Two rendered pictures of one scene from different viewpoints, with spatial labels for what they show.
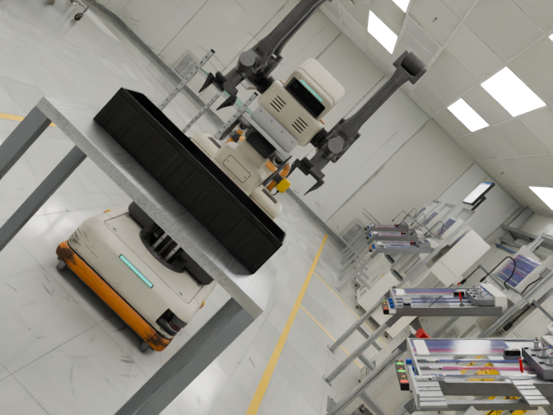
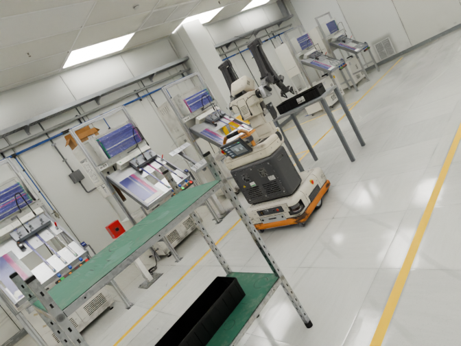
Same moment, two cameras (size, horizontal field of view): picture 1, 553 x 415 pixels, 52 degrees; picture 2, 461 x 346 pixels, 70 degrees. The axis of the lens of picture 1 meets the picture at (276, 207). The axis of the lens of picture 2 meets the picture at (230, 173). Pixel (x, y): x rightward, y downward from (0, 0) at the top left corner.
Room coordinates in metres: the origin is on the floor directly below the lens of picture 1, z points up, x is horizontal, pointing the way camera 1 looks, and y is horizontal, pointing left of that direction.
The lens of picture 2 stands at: (4.97, 2.27, 1.25)
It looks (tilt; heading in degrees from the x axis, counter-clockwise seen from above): 11 degrees down; 227
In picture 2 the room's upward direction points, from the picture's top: 31 degrees counter-clockwise
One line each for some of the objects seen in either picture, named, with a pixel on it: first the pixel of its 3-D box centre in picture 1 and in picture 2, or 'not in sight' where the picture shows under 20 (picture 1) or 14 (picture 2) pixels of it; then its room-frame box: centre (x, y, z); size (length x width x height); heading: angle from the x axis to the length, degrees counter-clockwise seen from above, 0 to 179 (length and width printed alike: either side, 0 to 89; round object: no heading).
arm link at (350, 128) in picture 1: (374, 103); (234, 80); (2.16, 0.01, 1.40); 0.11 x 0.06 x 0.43; 92
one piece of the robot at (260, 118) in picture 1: (260, 142); (261, 113); (2.33, 0.23, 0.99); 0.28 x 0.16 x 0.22; 91
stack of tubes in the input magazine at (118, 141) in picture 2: not in sight; (119, 141); (2.81, -1.55, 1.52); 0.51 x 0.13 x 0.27; 177
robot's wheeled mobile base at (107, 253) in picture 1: (145, 268); (287, 198); (2.62, 0.24, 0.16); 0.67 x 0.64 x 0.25; 1
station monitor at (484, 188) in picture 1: (480, 197); not in sight; (7.56, -1.77, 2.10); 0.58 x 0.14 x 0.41; 177
